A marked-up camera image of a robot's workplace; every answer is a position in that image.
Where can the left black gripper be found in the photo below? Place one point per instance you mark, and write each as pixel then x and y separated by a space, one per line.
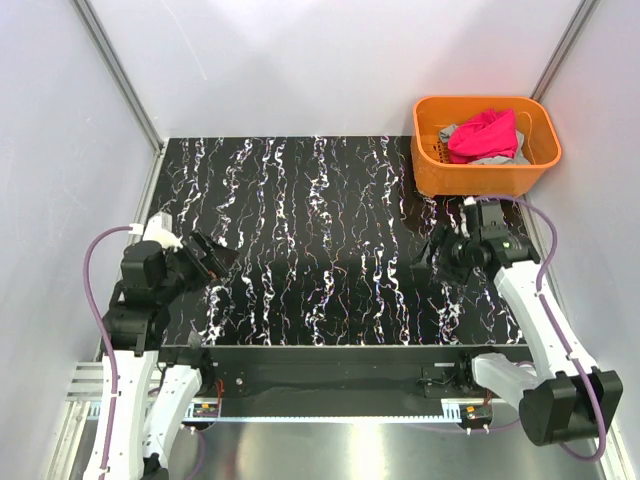
pixel 217 263

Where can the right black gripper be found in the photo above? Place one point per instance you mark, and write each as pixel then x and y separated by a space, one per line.
pixel 449 274

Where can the pink t shirt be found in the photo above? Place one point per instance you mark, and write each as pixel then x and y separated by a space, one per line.
pixel 487 135

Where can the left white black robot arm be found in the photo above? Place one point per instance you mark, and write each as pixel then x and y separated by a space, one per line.
pixel 147 388

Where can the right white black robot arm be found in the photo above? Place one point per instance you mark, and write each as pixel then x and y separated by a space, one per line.
pixel 566 396

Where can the orange plastic basket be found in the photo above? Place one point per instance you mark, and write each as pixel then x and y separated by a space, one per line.
pixel 435 175

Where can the grey t shirt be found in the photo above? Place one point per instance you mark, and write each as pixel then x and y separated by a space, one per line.
pixel 518 159

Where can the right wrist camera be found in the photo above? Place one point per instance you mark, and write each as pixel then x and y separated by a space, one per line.
pixel 484 219

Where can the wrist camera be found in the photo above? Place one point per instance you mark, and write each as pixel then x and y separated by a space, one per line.
pixel 159 229
pixel 484 219

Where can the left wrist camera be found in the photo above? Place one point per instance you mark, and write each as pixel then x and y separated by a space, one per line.
pixel 159 229

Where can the slotted white cable duct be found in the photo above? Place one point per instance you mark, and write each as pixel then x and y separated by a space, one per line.
pixel 437 413

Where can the right aluminium frame post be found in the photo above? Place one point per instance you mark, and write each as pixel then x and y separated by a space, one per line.
pixel 573 30

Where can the aluminium frame post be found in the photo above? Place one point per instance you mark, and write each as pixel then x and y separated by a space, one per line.
pixel 573 30
pixel 97 32

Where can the left aluminium frame post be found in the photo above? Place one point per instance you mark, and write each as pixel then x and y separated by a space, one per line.
pixel 97 32

